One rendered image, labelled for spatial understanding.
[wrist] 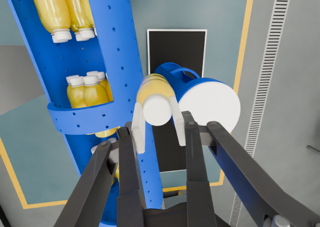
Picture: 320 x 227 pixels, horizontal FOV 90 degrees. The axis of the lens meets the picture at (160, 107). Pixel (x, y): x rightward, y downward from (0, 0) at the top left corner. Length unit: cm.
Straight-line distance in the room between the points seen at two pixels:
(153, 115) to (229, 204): 284
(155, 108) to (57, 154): 197
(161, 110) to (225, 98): 49
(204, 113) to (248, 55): 137
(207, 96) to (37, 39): 57
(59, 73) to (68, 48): 9
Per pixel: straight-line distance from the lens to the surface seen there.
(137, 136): 16
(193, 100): 63
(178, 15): 167
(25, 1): 62
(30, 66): 121
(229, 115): 72
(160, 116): 21
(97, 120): 41
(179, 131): 16
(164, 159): 188
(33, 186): 252
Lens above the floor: 160
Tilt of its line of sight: 68 degrees down
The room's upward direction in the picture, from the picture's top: 158 degrees clockwise
